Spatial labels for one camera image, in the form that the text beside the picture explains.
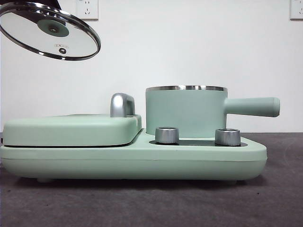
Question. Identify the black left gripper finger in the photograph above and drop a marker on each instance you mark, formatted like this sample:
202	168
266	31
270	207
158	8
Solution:
55	3

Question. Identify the glass lid with green knob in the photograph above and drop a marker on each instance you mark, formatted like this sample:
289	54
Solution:
53	28

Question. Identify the mint green griddle lid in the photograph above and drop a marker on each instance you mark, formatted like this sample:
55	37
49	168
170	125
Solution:
71	130

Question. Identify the mint green breakfast machine base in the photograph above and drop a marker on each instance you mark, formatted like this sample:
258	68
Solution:
118	160

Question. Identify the silver control knob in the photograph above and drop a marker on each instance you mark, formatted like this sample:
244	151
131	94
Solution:
166	136
227	137

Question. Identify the white wall socket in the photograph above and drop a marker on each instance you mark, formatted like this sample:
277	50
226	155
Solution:
87	9
297	9

